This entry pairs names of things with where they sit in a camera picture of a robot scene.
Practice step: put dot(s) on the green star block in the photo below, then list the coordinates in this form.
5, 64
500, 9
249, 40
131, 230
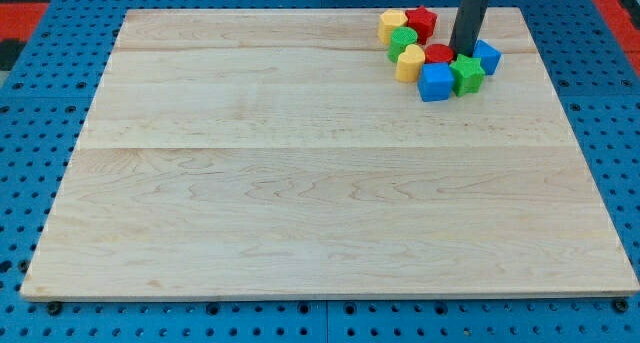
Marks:
468, 75

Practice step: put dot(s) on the blue cube block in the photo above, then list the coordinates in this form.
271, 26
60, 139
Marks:
435, 82

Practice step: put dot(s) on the red star block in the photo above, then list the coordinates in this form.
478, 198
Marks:
423, 21

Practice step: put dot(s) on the light wooden board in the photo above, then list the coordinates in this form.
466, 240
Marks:
250, 155

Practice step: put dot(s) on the yellow heart block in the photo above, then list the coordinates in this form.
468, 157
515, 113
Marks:
409, 64

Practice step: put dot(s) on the green cylinder block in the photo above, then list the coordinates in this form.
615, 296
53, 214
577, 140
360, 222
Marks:
400, 39

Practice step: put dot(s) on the red cylinder block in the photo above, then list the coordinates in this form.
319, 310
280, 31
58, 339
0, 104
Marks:
439, 53

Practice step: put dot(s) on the yellow hexagon block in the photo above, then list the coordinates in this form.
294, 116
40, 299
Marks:
389, 20

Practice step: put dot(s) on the blue angled block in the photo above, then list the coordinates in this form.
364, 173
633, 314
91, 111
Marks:
488, 55

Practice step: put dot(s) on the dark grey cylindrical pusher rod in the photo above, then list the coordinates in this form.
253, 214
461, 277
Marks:
469, 19

